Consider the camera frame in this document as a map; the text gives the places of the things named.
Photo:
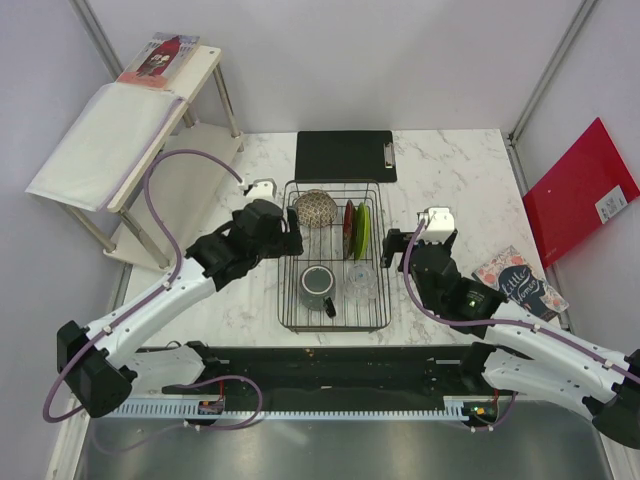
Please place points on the Little Women book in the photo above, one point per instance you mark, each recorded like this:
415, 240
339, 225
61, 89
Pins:
511, 274

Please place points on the red illustrated book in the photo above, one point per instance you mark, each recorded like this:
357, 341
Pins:
161, 59

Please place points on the red floral plate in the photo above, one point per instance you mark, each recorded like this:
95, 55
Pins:
348, 221

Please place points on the dark wire dish rack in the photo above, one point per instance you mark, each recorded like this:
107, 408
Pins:
324, 246

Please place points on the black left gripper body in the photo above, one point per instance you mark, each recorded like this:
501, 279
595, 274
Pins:
278, 247

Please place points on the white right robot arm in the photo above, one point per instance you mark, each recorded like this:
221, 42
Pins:
515, 351

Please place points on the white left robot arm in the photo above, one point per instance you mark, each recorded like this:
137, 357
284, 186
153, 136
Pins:
92, 360

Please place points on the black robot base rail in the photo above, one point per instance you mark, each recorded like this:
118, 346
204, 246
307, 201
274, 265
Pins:
341, 378

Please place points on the red folder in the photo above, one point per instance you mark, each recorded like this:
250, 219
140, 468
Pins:
583, 190

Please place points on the dark green mug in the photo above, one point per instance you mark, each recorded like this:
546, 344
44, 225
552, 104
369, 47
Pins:
317, 289

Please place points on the white two-tier shelf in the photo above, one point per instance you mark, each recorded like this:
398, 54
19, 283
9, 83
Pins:
183, 186

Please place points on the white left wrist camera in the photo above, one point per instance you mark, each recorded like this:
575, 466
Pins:
264, 189

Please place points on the clear glass tumbler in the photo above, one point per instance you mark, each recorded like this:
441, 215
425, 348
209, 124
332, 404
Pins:
360, 283

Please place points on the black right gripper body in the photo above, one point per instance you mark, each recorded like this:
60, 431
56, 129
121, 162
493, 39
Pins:
447, 246

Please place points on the black clipboard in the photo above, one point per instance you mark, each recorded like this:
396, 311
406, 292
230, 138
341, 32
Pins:
345, 155

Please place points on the patterned ceramic bowl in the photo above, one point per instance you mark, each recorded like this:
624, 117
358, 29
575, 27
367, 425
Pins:
316, 209

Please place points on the lime green plate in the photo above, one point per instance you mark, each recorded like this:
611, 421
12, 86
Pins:
362, 234

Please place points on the white slotted cable duct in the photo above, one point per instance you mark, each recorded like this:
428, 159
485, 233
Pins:
195, 409

